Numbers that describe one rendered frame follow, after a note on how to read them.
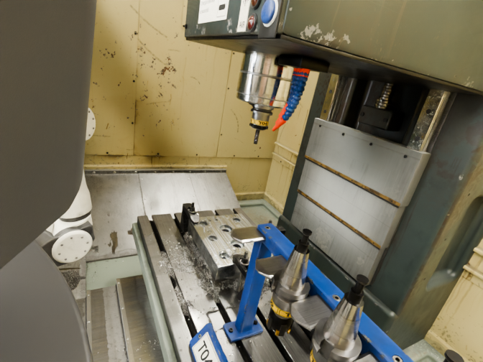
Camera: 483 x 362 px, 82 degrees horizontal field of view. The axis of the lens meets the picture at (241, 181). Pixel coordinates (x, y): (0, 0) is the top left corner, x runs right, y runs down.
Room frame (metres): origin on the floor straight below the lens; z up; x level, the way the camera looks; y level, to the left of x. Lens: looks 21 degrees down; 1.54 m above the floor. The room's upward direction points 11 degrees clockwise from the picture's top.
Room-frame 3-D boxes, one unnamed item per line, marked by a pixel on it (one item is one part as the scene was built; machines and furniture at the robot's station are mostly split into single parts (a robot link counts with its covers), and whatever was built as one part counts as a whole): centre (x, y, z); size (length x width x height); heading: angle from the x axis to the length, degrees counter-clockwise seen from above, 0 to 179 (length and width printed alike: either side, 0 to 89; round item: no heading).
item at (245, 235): (0.53, -0.03, 1.21); 0.07 x 0.05 x 0.01; 121
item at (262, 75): (0.80, -0.02, 1.53); 0.16 x 0.16 x 0.12
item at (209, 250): (0.86, 0.00, 0.97); 0.29 x 0.23 x 0.05; 31
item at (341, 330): (0.29, -0.17, 1.26); 0.04 x 0.04 x 0.07
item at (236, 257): (0.69, -0.06, 0.97); 0.13 x 0.03 x 0.15; 31
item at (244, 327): (0.56, -0.08, 1.05); 0.10 x 0.05 x 0.30; 121
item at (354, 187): (1.03, -0.40, 1.16); 0.48 x 0.05 x 0.51; 31
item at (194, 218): (0.95, 0.17, 0.97); 0.13 x 0.03 x 0.15; 31
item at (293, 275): (0.39, -0.12, 1.26); 0.04 x 0.04 x 0.07
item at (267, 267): (0.44, -0.09, 1.21); 0.07 x 0.05 x 0.01; 121
